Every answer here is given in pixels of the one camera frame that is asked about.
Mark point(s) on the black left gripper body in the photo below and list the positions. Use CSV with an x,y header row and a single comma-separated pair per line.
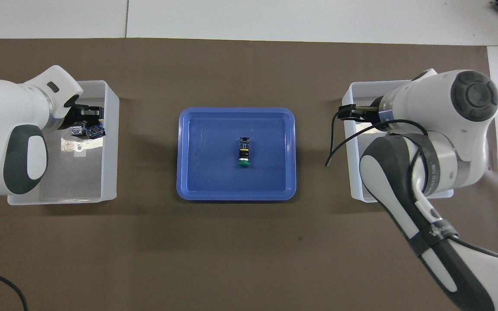
x,y
72,117

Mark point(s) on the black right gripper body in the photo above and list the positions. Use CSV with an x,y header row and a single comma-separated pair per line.
x,y
376,111

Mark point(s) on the yellow push button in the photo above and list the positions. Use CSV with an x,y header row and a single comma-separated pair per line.
x,y
96,131
77,130

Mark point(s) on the green push button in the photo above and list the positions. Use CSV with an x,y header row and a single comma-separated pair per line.
x,y
244,151

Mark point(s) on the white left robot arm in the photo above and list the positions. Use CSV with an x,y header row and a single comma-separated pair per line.
x,y
7,112

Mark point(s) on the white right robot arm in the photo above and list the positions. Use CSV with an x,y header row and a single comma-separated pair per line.
x,y
448,112

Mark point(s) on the translucent white plastic box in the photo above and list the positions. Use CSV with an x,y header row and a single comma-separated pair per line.
x,y
374,88
80,181

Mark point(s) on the white paper label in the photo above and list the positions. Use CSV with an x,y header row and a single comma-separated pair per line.
x,y
80,151

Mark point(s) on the blue plastic tray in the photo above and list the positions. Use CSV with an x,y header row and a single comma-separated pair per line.
x,y
197,172

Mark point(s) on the brown table mat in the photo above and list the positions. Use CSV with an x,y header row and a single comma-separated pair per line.
x,y
231,242

